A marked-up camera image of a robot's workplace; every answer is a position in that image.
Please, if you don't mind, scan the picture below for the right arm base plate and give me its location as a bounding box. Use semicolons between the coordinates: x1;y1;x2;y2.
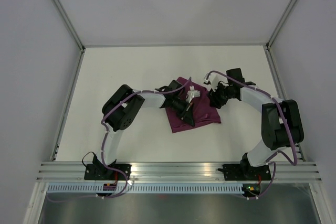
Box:
218;164;271;182

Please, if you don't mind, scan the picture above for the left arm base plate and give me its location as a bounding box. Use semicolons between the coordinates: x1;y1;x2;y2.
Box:
84;164;131;181

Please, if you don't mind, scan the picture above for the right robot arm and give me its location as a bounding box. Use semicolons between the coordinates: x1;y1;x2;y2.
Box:
204;68;304;180

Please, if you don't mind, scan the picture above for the aluminium front rail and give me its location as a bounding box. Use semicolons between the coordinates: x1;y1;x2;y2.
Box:
35;162;322;184

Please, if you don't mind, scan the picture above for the white slotted cable duct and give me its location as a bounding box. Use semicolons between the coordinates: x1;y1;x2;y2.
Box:
47;183;243;194

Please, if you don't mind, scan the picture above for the aluminium frame post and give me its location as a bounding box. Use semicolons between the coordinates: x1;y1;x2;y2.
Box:
265;0;316;50
38;0;85;51

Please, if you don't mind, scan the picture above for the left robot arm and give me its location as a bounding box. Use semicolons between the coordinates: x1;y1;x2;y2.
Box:
85;79;200;180

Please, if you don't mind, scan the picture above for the right aluminium frame post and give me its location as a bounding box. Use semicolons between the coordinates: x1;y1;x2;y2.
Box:
265;0;316;50

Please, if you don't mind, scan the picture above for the left aluminium frame post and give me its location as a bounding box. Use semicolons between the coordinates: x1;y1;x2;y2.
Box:
38;0;85;51

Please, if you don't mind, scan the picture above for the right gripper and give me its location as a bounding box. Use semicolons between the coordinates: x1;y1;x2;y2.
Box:
206;80;234;110

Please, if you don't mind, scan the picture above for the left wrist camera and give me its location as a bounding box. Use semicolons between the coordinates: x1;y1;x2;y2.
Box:
186;86;201;103

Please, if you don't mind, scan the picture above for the purple cloth napkin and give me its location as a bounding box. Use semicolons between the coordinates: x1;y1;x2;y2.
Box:
163;77;221;133

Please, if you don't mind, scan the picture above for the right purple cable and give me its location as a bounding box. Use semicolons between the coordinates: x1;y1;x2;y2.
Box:
204;70;299;201

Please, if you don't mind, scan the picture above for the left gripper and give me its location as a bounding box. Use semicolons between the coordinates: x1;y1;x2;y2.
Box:
170;97;194;127

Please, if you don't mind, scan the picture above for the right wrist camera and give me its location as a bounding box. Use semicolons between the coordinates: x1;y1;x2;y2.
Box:
203;72;219;90

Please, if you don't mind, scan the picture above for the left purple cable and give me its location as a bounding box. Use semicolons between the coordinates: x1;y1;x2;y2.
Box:
47;77;192;204

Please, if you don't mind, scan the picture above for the purple cable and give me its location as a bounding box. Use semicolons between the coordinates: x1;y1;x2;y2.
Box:
204;70;299;201
47;77;192;204

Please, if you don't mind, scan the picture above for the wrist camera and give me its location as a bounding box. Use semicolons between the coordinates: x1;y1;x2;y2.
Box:
186;86;201;103
203;72;219;90

